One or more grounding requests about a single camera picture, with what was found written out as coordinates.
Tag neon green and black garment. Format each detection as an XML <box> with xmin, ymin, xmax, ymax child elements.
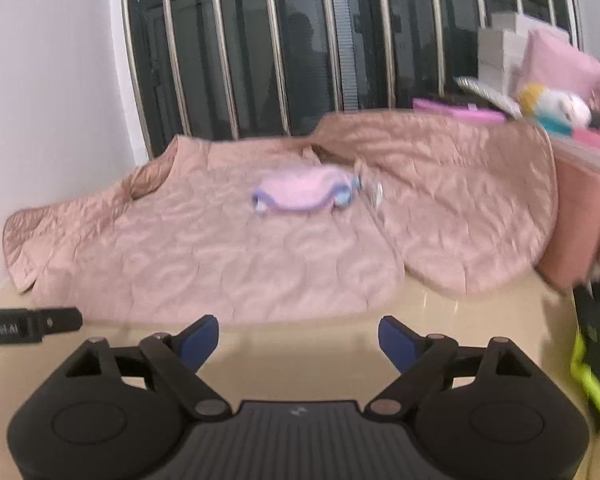
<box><xmin>569</xmin><ymin>284</ymin><xmax>600</xmax><ymax>420</ymax></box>

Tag white and yellow plush toy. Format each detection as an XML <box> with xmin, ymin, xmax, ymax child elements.
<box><xmin>517</xmin><ymin>83</ymin><xmax>594</xmax><ymax>137</ymax></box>

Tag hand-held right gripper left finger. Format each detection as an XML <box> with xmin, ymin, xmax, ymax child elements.
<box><xmin>64</xmin><ymin>314</ymin><xmax>232</xmax><ymax>422</ymax></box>

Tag pink cushion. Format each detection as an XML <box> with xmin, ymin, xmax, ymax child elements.
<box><xmin>517</xmin><ymin>27</ymin><xmax>600</xmax><ymax>107</ymax></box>

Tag salmon pink storage box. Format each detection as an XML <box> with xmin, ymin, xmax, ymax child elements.
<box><xmin>536</xmin><ymin>135</ymin><xmax>600</xmax><ymax>292</ymax></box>

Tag pink and blue garment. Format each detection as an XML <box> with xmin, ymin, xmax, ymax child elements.
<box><xmin>250</xmin><ymin>165</ymin><xmax>364</xmax><ymax>216</ymax></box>

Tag metal window grille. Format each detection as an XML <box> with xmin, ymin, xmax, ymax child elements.
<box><xmin>117</xmin><ymin>0</ymin><xmax>582</xmax><ymax>160</ymax></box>

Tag grey patterned flat board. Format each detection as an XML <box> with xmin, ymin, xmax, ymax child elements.
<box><xmin>454</xmin><ymin>76</ymin><xmax>525</xmax><ymax>120</ymax></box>

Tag pink quilted jacket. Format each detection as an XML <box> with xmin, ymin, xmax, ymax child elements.
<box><xmin>2</xmin><ymin>109</ymin><xmax>559</xmax><ymax>325</ymax></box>

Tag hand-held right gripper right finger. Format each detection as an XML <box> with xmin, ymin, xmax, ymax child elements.
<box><xmin>369</xmin><ymin>315</ymin><xmax>535</xmax><ymax>422</ymax></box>

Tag pink and white books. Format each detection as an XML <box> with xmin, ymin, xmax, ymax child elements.
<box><xmin>560</xmin><ymin>126</ymin><xmax>600</xmax><ymax>177</ymax></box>

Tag stack of white boxes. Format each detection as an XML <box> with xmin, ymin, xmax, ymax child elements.
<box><xmin>477</xmin><ymin>12</ymin><xmax>572</xmax><ymax>94</ymax></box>

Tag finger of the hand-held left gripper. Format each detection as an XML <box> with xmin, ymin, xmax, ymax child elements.
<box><xmin>27</xmin><ymin>306</ymin><xmax>84</xmax><ymax>336</ymax></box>

